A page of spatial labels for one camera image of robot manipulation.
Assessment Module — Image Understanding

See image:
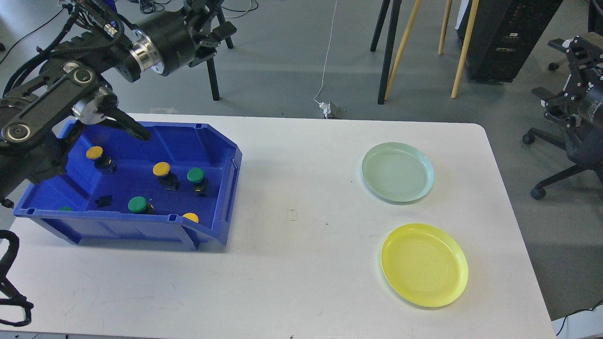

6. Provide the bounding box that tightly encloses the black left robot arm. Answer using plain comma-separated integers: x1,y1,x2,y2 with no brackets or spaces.
0,0,236,208

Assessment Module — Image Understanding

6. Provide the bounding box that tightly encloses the yellow plate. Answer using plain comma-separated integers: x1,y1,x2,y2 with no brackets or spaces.
380,223,469,308

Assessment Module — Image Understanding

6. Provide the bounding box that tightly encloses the black stand legs center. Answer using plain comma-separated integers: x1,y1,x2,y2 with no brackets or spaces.
370,0,401,105

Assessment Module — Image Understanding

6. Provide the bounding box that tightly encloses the blue plastic storage bin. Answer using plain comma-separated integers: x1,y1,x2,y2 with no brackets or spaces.
13,121,243,250

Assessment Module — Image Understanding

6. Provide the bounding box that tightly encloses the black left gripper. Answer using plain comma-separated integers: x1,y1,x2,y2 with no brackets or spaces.
130,10,236,76

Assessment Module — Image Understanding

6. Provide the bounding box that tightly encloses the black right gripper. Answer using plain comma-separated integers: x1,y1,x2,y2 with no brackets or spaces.
531,36,603,124

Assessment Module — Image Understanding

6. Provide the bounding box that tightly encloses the black computer tower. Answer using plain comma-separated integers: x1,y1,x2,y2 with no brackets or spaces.
465,0,562,83

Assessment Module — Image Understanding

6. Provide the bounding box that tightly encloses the yellow push button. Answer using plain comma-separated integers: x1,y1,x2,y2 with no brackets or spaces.
86,145,117,174
152,161,179,192

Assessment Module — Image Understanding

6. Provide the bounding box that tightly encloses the wooden easel leg middle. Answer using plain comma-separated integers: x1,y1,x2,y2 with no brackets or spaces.
438,0,454,55

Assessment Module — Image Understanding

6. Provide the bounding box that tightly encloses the black tripod legs left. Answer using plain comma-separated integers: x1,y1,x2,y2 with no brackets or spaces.
193,0,226,101

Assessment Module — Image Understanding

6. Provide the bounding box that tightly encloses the black office chair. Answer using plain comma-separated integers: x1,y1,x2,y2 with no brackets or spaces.
522,127,603,200

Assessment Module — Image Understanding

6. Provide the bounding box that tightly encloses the white cable on floor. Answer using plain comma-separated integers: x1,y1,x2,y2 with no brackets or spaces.
313,0,339,105

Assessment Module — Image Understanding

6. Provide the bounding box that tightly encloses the black cable loom bottom left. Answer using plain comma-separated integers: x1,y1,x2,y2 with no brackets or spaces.
0,230,34,328

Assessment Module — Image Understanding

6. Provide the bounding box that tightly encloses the green push button front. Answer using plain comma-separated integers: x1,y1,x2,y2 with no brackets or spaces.
127,196,155,215

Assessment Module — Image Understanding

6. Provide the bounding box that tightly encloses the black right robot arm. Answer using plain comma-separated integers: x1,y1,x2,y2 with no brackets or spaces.
531,32,603,133

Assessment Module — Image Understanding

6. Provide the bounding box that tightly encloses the yellow push button front edge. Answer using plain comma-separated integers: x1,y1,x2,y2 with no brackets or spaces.
183,212,200,223

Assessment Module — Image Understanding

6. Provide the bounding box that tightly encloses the wooden easel leg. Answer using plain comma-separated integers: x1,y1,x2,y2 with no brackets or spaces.
384,0,422,101
450,0,480,98
438,0,454,55

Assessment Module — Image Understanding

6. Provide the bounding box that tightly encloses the white power adapter on floor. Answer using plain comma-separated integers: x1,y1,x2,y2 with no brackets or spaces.
318,101,345,120

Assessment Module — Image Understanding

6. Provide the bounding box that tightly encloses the light green plate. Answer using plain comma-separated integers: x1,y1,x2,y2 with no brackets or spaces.
360,142,435,204

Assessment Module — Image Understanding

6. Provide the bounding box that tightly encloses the wooden easel leg right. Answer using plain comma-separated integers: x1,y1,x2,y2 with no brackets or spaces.
450,0,480,98

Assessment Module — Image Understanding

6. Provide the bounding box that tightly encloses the small black switch block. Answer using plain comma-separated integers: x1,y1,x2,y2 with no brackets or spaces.
95,194,113,208

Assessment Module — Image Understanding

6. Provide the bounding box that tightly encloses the green push button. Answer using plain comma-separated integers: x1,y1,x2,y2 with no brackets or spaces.
127,196,155,215
187,167,208,196

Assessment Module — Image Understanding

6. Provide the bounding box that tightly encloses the wooden easel leg left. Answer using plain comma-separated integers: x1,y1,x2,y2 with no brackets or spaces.
384,0,422,101

